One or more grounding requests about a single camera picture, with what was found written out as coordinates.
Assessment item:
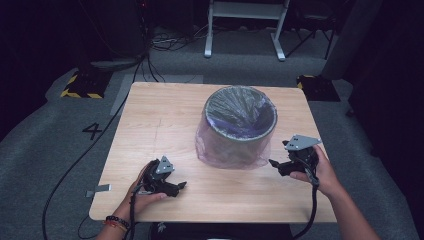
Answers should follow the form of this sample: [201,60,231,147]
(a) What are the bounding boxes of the purple plastic bag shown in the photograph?
[194,84,279,171]

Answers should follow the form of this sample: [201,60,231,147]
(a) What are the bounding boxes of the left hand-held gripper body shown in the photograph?
[141,155,175,194]

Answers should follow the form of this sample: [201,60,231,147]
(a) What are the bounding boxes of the thin black cable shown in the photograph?
[77,214,101,240]

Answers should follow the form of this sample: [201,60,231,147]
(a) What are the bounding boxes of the white metal stand frame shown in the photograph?
[203,0,291,62]

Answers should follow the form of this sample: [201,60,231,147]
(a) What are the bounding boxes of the bundle of floor cables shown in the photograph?
[149,23,210,53]

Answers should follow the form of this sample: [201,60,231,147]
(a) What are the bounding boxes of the grey curtain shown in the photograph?
[320,0,384,80]

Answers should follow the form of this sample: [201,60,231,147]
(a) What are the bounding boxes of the black equipment stand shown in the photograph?
[75,0,152,73]

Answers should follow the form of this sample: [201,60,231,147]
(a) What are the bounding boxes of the black bead bracelet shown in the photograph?
[105,215,131,229]

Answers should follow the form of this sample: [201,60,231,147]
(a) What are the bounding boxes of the black yellow striped base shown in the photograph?
[296,74,342,103]
[59,68,113,100]

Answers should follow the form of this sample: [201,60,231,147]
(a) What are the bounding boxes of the long black floor cable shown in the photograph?
[41,53,151,240]

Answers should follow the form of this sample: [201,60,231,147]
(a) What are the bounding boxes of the left hand-held gripper cable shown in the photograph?
[124,159,158,240]

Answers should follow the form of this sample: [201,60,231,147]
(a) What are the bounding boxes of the person's dark clothing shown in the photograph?
[150,222,294,240]

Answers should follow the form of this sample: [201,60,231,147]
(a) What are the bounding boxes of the green plastic bin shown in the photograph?
[199,85,278,168]

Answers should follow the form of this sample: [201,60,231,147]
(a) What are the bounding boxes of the person's left hand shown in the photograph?
[116,162,168,223]

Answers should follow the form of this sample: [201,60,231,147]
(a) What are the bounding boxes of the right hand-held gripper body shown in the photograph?
[282,134,323,174]

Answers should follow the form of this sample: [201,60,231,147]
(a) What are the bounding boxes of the grey tape strip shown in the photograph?
[85,183,113,198]

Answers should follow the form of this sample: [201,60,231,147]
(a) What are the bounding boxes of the right hand-held gripper cable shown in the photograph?
[292,156,321,240]

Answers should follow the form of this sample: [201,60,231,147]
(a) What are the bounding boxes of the red string bracelet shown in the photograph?
[102,220,128,233]

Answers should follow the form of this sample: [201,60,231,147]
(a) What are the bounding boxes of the black tripod stand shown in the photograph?
[284,9,338,61]

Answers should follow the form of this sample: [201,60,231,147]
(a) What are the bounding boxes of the person's right hand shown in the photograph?
[289,145,344,198]

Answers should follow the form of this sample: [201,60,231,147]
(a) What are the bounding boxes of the hand-held gripper cable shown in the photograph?
[124,159,158,240]
[292,156,321,240]

